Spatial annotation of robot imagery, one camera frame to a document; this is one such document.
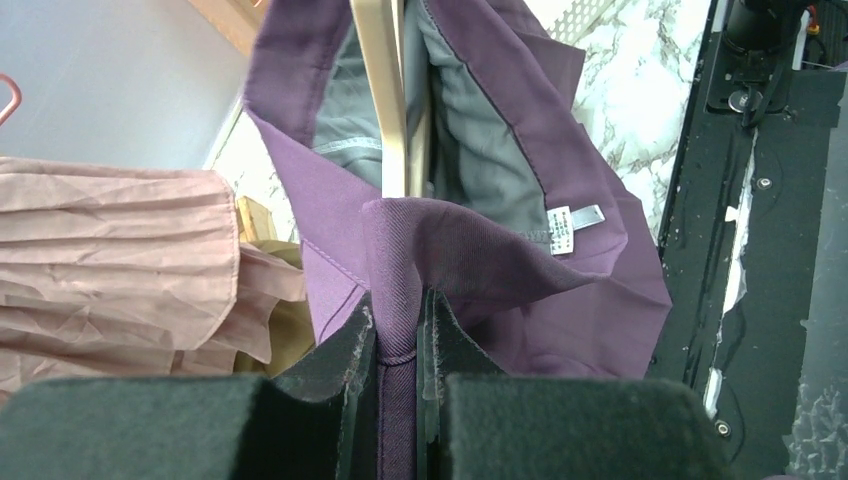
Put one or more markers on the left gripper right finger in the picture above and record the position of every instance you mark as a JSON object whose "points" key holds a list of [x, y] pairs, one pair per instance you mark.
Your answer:
{"points": [[474, 421]]}

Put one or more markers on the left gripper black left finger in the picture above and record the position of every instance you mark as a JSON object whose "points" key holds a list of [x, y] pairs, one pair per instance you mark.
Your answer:
{"points": [[317, 420]]}

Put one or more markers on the brown skirt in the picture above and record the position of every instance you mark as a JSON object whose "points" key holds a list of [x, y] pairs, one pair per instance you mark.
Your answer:
{"points": [[290, 324]]}

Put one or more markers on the purple garment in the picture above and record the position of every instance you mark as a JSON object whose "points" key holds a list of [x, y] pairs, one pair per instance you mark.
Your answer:
{"points": [[544, 256]]}

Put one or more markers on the pink skirt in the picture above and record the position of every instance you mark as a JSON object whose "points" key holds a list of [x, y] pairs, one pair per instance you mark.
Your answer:
{"points": [[113, 272]]}

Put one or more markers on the wooden hanger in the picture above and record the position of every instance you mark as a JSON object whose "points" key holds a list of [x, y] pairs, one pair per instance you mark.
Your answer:
{"points": [[405, 149]]}

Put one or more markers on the pink wire hanger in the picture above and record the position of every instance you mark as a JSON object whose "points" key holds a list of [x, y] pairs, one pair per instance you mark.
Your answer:
{"points": [[15, 98]]}

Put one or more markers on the wooden clothes rack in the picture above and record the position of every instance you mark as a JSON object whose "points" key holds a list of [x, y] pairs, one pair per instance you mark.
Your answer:
{"points": [[238, 155]]}

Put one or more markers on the white perforated basket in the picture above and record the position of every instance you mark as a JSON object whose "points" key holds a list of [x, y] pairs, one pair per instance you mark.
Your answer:
{"points": [[574, 19]]}

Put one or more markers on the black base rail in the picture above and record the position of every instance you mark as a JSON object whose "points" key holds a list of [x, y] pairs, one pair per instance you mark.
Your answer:
{"points": [[754, 238]]}

